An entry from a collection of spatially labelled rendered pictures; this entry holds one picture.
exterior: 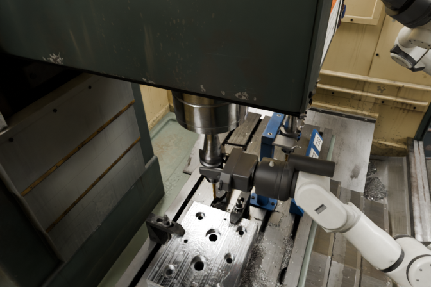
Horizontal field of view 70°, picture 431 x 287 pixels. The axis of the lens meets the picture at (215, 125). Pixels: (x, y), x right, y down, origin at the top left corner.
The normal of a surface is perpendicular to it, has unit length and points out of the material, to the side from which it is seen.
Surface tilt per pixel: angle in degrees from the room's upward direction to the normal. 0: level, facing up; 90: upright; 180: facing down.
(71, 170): 89
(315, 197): 69
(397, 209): 17
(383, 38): 90
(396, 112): 90
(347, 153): 24
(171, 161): 0
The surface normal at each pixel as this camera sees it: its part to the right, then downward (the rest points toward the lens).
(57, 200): 0.91, 0.22
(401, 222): -0.30, -0.83
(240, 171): -0.04, -0.80
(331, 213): -0.35, 0.25
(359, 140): -0.19, -0.50
